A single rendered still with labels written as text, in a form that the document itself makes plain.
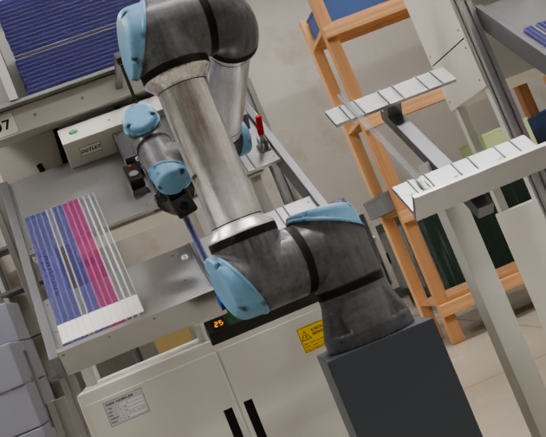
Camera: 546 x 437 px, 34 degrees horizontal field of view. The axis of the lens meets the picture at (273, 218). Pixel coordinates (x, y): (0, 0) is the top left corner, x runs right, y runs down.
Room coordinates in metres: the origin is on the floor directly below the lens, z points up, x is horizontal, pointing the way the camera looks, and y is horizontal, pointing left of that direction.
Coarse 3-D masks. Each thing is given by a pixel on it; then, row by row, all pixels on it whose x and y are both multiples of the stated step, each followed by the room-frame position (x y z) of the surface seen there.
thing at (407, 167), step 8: (344, 96) 2.30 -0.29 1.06; (344, 104) 2.29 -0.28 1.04; (352, 104) 2.27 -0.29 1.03; (352, 112) 2.25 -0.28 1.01; (360, 112) 2.24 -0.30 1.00; (360, 120) 2.22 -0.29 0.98; (368, 128) 2.18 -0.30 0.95; (376, 136) 2.15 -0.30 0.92; (384, 144) 2.12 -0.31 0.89; (392, 152) 2.10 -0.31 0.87; (400, 160) 2.07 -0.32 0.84; (408, 168) 2.04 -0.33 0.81; (416, 176) 2.02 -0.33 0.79
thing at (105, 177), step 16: (256, 128) 2.39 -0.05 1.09; (256, 144) 2.34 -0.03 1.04; (96, 160) 2.40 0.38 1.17; (112, 160) 2.39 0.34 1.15; (256, 160) 2.29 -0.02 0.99; (272, 160) 2.28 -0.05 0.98; (32, 176) 2.40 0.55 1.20; (48, 176) 2.38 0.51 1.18; (64, 176) 2.37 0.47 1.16; (80, 176) 2.36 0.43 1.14; (96, 176) 2.35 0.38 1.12; (112, 176) 2.34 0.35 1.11; (144, 176) 2.31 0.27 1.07; (16, 192) 2.35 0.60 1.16; (32, 192) 2.34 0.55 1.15; (48, 192) 2.33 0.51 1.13; (64, 192) 2.32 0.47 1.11; (80, 192) 2.31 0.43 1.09; (96, 192) 2.29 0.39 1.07; (112, 192) 2.28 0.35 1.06; (128, 192) 2.27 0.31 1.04; (16, 208) 2.30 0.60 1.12; (32, 208) 2.29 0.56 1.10; (48, 208) 2.28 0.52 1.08; (112, 208) 2.23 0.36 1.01; (128, 208) 2.22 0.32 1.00; (144, 208) 2.21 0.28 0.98; (112, 224) 2.19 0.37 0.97; (32, 256) 2.16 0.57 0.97
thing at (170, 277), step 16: (288, 208) 2.13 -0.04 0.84; (304, 208) 2.12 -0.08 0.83; (208, 240) 2.09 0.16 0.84; (160, 256) 2.07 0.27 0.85; (176, 256) 2.06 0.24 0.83; (192, 256) 2.05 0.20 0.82; (208, 256) 2.05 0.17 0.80; (128, 272) 2.05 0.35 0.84; (144, 272) 2.04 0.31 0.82; (160, 272) 2.03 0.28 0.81; (176, 272) 2.02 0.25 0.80; (192, 272) 2.01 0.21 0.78; (144, 288) 2.00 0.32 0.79; (160, 288) 1.99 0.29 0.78; (176, 288) 1.99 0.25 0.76; (192, 288) 1.98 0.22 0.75; (48, 304) 2.01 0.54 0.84; (144, 304) 1.96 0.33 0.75; (160, 304) 1.95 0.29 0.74
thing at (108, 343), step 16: (208, 288) 1.94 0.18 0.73; (176, 304) 1.92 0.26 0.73; (192, 304) 1.93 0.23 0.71; (208, 304) 1.95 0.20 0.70; (128, 320) 1.90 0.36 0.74; (144, 320) 1.90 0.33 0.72; (160, 320) 1.92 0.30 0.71; (176, 320) 1.94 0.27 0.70; (192, 320) 1.96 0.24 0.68; (96, 336) 1.88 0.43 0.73; (112, 336) 1.90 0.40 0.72; (128, 336) 1.91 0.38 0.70; (144, 336) 1.93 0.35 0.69; (160, 336) 1.95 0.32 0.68; (64, 352) 1.87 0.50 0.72; (80, 352) 1.89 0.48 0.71; (96, 352) 1.91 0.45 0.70; (112, 352) 1.92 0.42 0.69; (64, 368) 1.90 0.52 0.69; (80, 368) 1.91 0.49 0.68
